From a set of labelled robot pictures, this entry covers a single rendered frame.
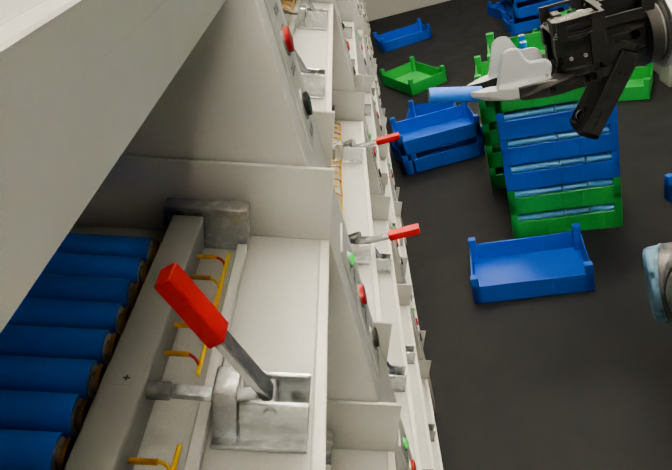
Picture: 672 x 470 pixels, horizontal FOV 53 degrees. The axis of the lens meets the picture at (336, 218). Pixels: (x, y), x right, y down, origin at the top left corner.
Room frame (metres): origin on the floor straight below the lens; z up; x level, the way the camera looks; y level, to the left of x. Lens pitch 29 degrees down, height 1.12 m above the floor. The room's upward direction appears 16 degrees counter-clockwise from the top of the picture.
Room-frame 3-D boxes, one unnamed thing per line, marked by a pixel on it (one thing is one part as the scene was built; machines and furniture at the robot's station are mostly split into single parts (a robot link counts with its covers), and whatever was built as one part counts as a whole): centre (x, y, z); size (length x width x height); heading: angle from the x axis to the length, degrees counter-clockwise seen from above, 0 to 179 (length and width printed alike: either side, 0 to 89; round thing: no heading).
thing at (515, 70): (0.72, -0.24, 0.85); 0.09 x 0.03 x 0.06; 87
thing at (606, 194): (1.67, -0.66, 0.12); 0.30 x 0.20 x 0.08; 72
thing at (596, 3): (0.72, -0.35, 0.85); 0.12 x 0.08 x 0.09; 82
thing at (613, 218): (1.67, -0.66, 0.04); 0.30 x 0.20 x 0.08; 72
